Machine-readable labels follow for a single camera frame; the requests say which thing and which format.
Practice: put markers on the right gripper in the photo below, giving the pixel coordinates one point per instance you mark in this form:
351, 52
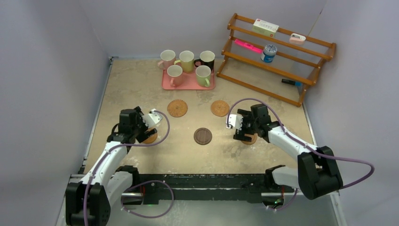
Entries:
240, 132

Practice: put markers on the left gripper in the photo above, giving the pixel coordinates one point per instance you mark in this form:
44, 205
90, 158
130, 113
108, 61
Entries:
140, 117

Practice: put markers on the smooth light wooden coaster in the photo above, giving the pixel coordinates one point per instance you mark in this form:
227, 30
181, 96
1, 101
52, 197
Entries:
151, 139

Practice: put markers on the woven rattan coaster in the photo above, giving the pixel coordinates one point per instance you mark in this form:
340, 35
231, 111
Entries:
220, 108
177, 108

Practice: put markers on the dark walnut wooden coaster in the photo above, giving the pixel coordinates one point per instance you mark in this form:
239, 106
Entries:
202, 136

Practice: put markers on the pink mug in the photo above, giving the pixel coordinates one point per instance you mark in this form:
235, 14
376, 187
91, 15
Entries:
175, 73
168, 57

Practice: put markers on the black mug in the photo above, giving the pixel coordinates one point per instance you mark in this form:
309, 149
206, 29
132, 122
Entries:
206, 58

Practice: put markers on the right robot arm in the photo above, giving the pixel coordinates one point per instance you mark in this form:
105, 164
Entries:
316, 174

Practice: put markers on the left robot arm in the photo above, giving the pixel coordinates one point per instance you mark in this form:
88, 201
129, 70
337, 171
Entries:
99, 174

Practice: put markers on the black blue marker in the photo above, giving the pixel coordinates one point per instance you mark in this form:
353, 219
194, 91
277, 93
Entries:
291, 82

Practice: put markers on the wooden tiered shelf rack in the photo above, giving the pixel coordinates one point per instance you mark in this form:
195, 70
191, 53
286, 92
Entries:
299, 63

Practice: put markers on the pink mug front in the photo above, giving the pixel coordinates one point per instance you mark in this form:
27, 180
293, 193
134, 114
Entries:
175, 73

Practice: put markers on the pink plastic tray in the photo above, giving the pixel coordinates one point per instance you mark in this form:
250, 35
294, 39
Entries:
189, 82

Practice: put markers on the blue white round jar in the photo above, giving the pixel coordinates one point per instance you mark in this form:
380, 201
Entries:
268, 54

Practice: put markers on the green mug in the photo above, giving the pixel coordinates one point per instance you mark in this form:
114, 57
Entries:
203, 74

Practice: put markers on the pink highlighter marker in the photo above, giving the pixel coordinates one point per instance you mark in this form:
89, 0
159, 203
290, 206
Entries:
248, 46

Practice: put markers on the yellow mug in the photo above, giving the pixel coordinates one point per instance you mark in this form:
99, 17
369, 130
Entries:
186, 60

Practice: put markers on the small pink white case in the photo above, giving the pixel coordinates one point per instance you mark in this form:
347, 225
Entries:
297, 39

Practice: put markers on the white green box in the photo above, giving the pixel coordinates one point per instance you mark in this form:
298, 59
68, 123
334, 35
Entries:
265, 28

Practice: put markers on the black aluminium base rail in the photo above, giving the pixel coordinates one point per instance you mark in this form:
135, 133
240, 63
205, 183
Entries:
252, 188

